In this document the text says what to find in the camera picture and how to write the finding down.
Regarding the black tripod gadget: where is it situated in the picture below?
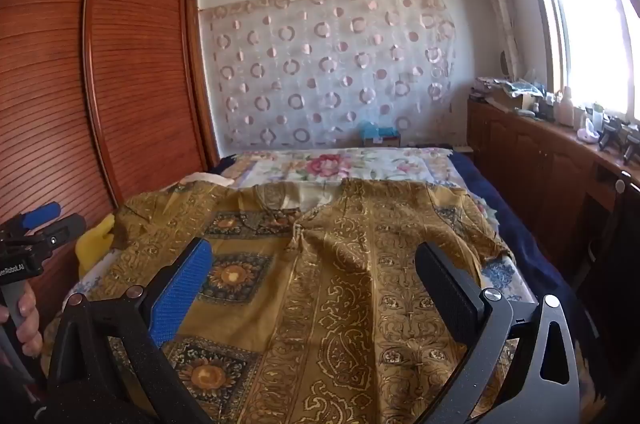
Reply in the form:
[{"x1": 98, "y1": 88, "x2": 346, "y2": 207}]
[
  {"x1": 617, "y1": 121, "x2": 640, "y2": 165},
  {"x1": 597, "y1": 117, "x2": 621, "y2": 152}
]

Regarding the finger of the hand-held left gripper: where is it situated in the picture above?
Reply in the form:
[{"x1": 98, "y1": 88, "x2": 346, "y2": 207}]
[
  {"x1": 30, "y1": 213, "x2": 87, "y2": 251},
  {"x1": 19, "y1": 201, "x2": 62, "y2": 231}
]

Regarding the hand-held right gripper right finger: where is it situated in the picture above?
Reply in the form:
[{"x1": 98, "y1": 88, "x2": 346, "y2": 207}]
[{"x1": 415, "y1": 242, "x2": 582, "y2": 424}]

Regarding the mustard patterned shirt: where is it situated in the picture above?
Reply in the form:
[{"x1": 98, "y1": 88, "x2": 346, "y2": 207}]
[{"x1": 92, "y1": 177, "x2": 511, "y2": 424}]

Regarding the cardboard box with clutter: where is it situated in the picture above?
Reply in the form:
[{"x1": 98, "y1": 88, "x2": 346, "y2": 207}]
[{"x1": 472, "y1": 77, "x2": 546, "y2": 115}]

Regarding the circle-patterned sheer curtain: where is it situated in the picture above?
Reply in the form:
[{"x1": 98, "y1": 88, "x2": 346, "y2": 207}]
[{"x1": 199, "y1": 0, "x2": 457, "y2": 150}]

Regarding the black chair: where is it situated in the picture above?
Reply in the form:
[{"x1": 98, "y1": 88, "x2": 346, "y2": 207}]
[{"x1": 575, "y1": 171, "x2": 640, "y2": 355}]

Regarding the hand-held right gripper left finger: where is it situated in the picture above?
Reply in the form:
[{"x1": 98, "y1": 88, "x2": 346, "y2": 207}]
[{"x1": 47, "y1": 237, "x2": 215, "y2": 424}]

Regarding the small white lilac appliance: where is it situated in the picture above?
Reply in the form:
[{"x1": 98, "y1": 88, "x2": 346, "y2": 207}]
[{"x1": 577, "y1": 114, "x2": 601, "y2": 142}]

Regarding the person's left hand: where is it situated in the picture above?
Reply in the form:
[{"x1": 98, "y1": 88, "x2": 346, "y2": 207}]
[{"x1": 14, "y1": 287, "x2": 44, "y2": 357}]

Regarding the pale pink bottle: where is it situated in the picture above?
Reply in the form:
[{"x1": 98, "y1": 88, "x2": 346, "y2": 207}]
[{"x1": 556, "y1": 87, "x2": 576, "y2": 127}]

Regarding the wooden louvered wardrobe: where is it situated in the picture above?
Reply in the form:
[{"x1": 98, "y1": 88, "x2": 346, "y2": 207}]
[{"x1": 0, "y1": 0, "x2": 221, "y2": 340}]

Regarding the blue floral quilted mat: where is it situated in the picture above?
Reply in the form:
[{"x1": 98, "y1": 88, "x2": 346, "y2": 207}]
[{"x1": 62, "y1": 189, "x2": 538, "y2": 305}]

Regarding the wooden sideboard cabinet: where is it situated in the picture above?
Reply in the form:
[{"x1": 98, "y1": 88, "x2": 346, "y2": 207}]
[{"x1": 467, "y1": 97, "x2": 640, "y2": 255}]

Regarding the cardboard box with blue cloth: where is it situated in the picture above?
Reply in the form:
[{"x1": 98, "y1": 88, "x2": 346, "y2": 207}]
[{"x1": 360, "y1": 121, "x2": 402, "y2": 148}]

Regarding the white cloth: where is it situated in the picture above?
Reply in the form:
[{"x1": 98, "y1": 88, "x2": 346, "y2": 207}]
[{"x1": 180, "y1": 173, "x2": 231, "y2": 186}]

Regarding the yellow plush toy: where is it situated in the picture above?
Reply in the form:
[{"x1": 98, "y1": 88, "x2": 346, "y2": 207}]
[{"x1": 75, "y1": 213, "x2": 117, "y2": 280}]

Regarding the beige patterned window curtain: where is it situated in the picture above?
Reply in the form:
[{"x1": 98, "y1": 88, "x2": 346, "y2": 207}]
[{"x1": 467, "y1": 0, "x2": 523, "y2": 78}]

